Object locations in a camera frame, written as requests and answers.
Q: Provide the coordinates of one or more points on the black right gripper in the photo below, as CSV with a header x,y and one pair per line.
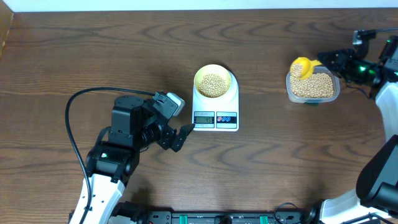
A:
x,y
345,56

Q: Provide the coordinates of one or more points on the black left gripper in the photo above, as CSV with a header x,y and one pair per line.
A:
x,y
165,140

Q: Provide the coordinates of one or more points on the yellow measuring scoop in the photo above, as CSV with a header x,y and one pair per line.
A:
x,y
303,68

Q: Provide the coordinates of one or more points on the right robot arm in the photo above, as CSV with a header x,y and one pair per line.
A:
x,y
374,199

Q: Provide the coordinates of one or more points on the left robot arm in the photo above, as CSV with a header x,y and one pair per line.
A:
x,y
135,125

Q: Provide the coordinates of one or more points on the white digital kitchen scale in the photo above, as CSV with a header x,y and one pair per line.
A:
x,y
217,114

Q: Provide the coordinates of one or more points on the soybeans in bowl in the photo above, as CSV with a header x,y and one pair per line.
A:
x,y
212,86

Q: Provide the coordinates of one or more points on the yellow plastic bowl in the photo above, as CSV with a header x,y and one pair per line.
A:
x,y
212,68

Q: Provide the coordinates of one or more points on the clear plastic container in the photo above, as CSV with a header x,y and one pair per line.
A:
x,y
296,99

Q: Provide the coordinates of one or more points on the soybeans in container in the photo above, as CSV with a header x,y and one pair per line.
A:
x,y
319,85

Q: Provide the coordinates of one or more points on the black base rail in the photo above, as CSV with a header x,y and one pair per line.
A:
x,y
128,212

